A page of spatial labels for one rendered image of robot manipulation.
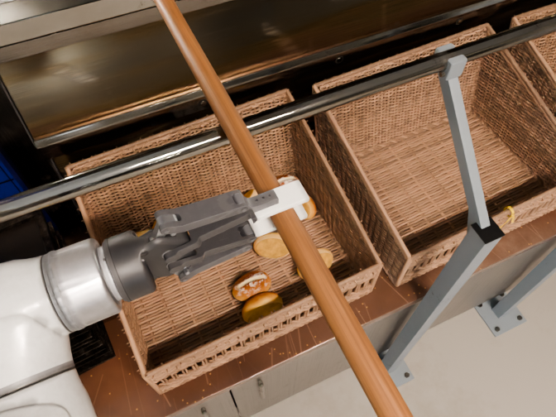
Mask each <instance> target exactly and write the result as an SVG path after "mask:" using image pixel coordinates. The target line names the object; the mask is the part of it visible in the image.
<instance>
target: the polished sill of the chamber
mask: <svg viewBox="0 0 556 417"><path fill-rule="evenodd" d="M154 6H156V4H155V2H154V1H153V0H17V1H14V2H8V3H4V4H0V47H3V46H9V45H12V44H15V43H18V42H22V41H28V40H30V39H34V38H37V37H41V36H46V35H49V34H53V33H56V32H59V31H65V30H68V29H71V28H75V27H78V26H83V25H87V24H90V23H93V22H99V21H102V20H105V19H109V18H112V17H117V16H121V15H124V14H128V13H130V12H136V11H140V10H142V9H146V8H149V7H154Z"/></svg>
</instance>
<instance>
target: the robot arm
mask: <svg viewBox="0 0 556 417"><path fill-rule="evenodd" d="M308 201H309V196H308V195H307V193H306V191H305V190H304V187H303V186H302V184H301V183H300V181H299V180H296V181H293V182H290V183H289V184H286V185H282V186H280V187H278V188H275V189H272V190H268V191H266V192H264V193H262V194H258V195H256V196H253V197H251V198H247V197H244V195H243V194H242V192H241V190H239V189H235V190H233V191H230V192H227V193H224V194H220V195H217V196H213V197H211V198H208V199H204V200H200V201H198V202H195V203H192V204H187V205H185V206H182V207H178V208H169V209H161V210H157V211H156V212H155V213H154V216H155V219H156V225H155V227H154V228H153V229H151V230H149V231H148V232H146V233H144V234H143V235H141V236H140V237H138V236H137V234H136V233H135V232H134V231H132V230H129V231H126V232H122V233H120V234H118V235H115V236H113V237H109V238H106V239H104V242H103V243H102V246H100V245H99V243H98V242H97V241H96V240H95V239H93V238H88V239H86V240H83V241H81V242H77V243H75V244H72V245H69V246H67V247H63V248H61V249H59V250H56V251H51V252H48V253H47V254H45V255H42V256H37V257H33V258H28V259H18V260H12V261H6V262H3V263H0V417H97V415H96V413H95V410H94V407H93V404H92V402H91V400H90V398H89V394H88V392H87V391H86V389H85V388H84V385H83V383H82V381H81V380H80V378H79V374H78V372H77V370H76V368H75V365H74V360H73V357H72V352H71V347H70V336H69V333H72V332H74V331H76V330H80V329H83V328H85V327H86V326H89V325H90V324H94V323H97V322H98V321H101V320H103V319H106V318H108V317H111V316H113V315H115V314H118V313H120V312H121V310H122V300H124V301H127V302H131V301H133V300H136V299H139V298H141V297H143V296H145V295H149V294H150V293H153V292H154V291H155V290H156V283H155V280H156V279H157V278H161V277H164V276H171V275H173V274H175V275H177V276H178V277H179V278H180V282H185V281H187V280H189V279H190V278H192V277H193V276H195V275H197V274H198V273H200V272H202V271H205V270H207V269H209V268H211V267H213V266H216V265H218V264H220V263H222V262H224V261H227V260H229V259H231V258H234V257H235V256H238V255H240V254H243V253H244V252H247V251H249V250H251V249H252V245H251V243H252V242H254V241H255V240H256V237H260V236H262V235H264V234H267V233H269V232H272V231H275V230H276V227H275V225H274V223H273V222H272V220H271V218H270V216H272V215H274V214H277V213H280V212H283V211H285V210H287V209H291V208H294V210H295V212H296V213H297V215H298V216H299V218H300V220H302V219H305V218H307V217H308V214H307V213H306V211H305V210H304V207H303V206H302V204H303V203H306V202H308ZM187 231H188V232H187ZM70 368H71V369H70Z"/></svg>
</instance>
